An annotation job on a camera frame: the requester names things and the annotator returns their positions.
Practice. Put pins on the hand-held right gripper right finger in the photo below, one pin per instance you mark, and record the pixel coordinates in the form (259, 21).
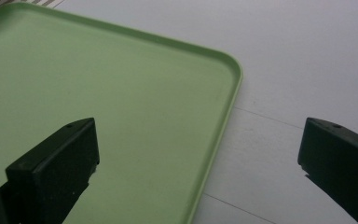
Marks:
(338, 155)

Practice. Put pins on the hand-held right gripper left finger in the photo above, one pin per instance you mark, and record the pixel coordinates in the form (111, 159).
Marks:
(52, 161)

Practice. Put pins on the green plastic tray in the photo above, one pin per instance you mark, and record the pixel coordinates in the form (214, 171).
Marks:
(121, 109)

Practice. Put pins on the striped cloth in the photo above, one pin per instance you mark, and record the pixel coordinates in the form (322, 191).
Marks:
(28, 2)

